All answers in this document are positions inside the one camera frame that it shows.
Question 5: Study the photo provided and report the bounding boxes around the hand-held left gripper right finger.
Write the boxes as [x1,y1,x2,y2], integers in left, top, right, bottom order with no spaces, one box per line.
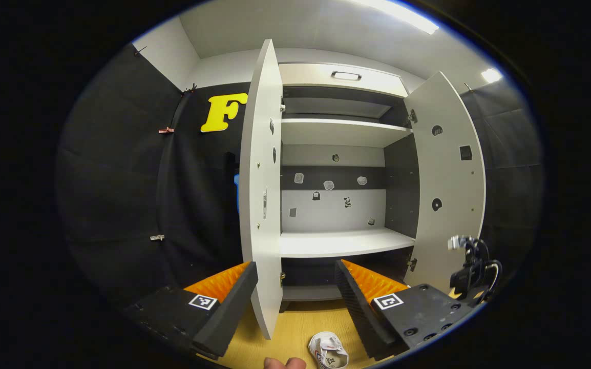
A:
[334,259,475,362]

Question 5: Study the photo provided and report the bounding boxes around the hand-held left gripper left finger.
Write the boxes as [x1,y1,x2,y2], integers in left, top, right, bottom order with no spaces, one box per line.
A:
[124,261,259,359]

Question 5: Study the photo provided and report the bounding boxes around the white canvas shoe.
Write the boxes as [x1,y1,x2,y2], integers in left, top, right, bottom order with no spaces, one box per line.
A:
[308,332,349,369]

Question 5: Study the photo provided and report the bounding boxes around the white cabinet door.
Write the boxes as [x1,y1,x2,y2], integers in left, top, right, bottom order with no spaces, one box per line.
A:
[239,39,283,340]
[404,71,487,295]

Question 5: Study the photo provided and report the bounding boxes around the white shoe cabinet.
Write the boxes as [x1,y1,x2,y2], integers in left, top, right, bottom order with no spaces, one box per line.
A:
[278,61,419,313]

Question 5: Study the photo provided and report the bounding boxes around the white thick cabinet shelf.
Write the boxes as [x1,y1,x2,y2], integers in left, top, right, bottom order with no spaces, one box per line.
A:
[280,228,416,258]

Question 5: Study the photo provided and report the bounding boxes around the white thin cabinet shelf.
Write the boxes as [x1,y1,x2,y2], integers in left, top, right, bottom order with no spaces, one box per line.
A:
[281,118,413,148]

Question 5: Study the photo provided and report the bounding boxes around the white cabinet drawer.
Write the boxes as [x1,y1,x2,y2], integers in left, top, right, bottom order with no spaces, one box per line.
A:
[279,63,409,98]

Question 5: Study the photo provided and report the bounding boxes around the black backdrop cloth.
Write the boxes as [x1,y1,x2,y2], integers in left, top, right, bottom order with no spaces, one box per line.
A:
[459,79,546,272]
[56,44,251,311]

